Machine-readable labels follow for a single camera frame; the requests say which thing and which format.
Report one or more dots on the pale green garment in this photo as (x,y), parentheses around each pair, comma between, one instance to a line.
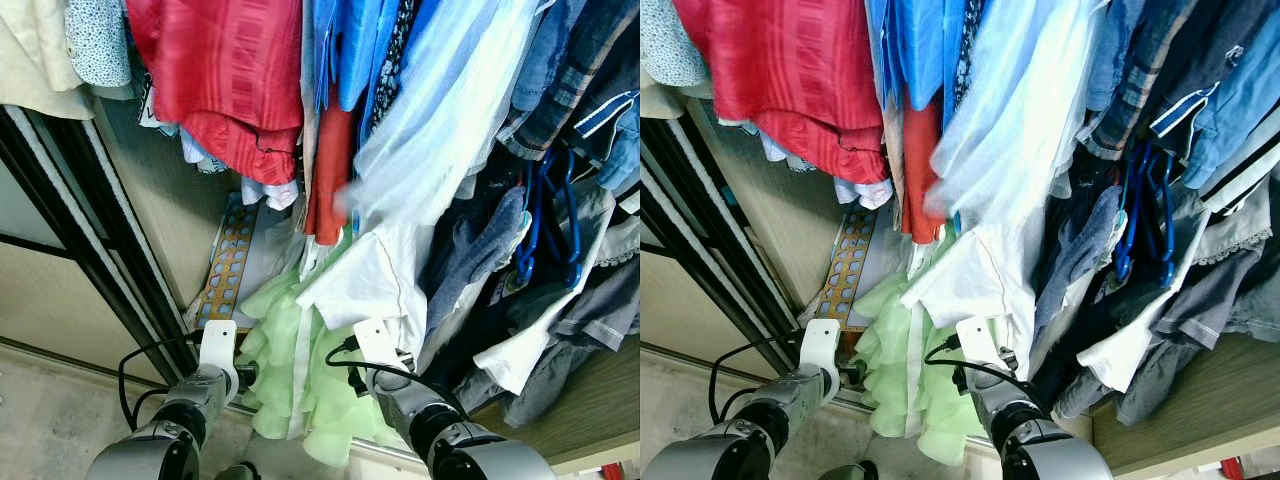
(890,340)
(290,340)

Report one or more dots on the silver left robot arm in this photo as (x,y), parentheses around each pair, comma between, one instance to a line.
(150,455)
(700,455)

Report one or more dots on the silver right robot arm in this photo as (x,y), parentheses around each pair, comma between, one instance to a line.
(1050,455)
(480,460)

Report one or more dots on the grey left robot leg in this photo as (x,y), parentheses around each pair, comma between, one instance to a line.
(862,471)
(238,472)

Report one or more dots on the flat box with yellow dots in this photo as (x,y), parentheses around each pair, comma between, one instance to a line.
(850,270)
(228,270)

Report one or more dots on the white shirt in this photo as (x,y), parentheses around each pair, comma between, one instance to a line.
(370,280)
(970,280)

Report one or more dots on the orange-red garment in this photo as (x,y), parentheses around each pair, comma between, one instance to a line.
(920,170)
(330,170)

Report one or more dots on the grey-blue garment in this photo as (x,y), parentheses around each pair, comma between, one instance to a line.
(470,260)
(1075,260)

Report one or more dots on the wooden wardrobe shelf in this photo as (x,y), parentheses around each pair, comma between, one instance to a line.
(1200,410)
(590,410)

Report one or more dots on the grey crumpled garment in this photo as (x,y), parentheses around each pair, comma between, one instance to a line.
(590,320)
(1210,300)

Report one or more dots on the white lace-trimmed garment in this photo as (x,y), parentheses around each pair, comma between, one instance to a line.
(1130,350)
(530,350)

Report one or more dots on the light blue sheer garment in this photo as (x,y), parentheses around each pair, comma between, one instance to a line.
(440,120)
(1020,120)

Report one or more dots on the red striped garment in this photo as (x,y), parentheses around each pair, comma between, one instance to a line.
(790,70)
(220,70)

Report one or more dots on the blue plastic hanger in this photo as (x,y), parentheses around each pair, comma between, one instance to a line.
(572,230)
(1166,225)
(1125,230)
(528,235)

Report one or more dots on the bright blue shirt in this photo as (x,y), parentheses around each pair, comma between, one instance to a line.
(920,50)
(345,50)

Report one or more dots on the cream garment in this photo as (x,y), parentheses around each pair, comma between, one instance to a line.
(35,60)
(658,103)

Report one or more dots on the dark flowered narrow garment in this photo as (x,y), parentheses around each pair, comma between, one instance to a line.
(968,50)
(395,60)

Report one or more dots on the white dotted garment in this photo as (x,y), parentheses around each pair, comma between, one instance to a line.
(675,45)
(100,45)

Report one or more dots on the dark plaid shirt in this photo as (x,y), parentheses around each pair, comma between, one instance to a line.
(1140,100)
(560,110)

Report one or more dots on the faded denim shirt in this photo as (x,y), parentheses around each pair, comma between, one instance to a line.
(545,50)
(1115,50)

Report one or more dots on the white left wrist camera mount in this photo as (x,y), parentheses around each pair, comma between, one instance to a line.
(822,345)
(218,345)

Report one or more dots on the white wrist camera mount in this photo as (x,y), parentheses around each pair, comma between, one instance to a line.
(822,345)
(985,340)
(218,345)
(380,340)

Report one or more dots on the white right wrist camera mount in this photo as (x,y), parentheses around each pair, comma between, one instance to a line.
(380,340)
(985,340)

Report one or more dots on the black wardrobe door frame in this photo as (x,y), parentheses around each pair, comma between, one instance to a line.
(700,210)
(70,200)

